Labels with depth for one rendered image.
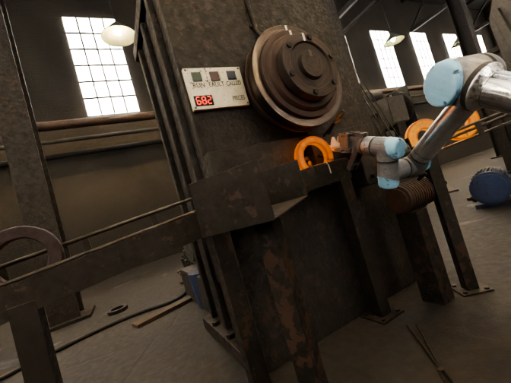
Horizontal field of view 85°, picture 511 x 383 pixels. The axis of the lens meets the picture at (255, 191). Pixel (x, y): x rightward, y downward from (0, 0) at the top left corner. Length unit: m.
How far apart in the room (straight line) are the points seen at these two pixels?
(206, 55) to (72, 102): 6.54
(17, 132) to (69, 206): 3.58
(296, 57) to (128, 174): 6.25
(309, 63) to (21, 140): 3.11
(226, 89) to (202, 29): 0.29
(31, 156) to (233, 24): 2.72
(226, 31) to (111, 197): 5.98
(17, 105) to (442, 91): 3.70
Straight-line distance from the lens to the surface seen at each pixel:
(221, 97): 1.27
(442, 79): 0.90
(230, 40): 1.46
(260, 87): 1.21
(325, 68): 1.34
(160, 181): 7.22
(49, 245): 0.97
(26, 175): 3.65
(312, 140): 1.27
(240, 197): 0.63
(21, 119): 3.82
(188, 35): 1.40
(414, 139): 1.46
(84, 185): 7.18
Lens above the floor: 0.63
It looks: 2 degrees up
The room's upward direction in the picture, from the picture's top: 16 degrees counter-clockwise
